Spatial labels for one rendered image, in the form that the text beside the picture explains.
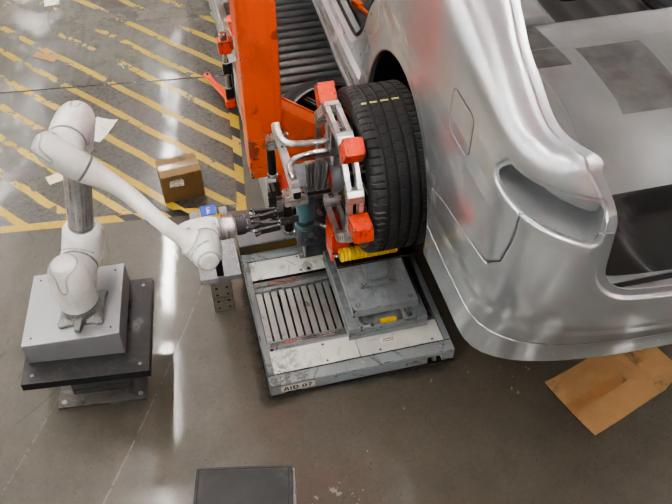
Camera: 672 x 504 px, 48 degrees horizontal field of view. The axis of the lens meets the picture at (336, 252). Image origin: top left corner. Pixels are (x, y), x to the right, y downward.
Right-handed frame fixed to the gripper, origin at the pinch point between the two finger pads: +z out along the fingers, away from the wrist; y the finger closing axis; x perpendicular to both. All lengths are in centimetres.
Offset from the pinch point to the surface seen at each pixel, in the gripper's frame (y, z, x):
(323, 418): 38, 3, -83
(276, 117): -60, 7, 1
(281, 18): -247, 43, -59
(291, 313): -20, 1, -82
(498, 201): 69, 47, 58
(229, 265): -16.3, -24.0, -38.1
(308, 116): -68, 23, -7
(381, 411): 41, 27, -83
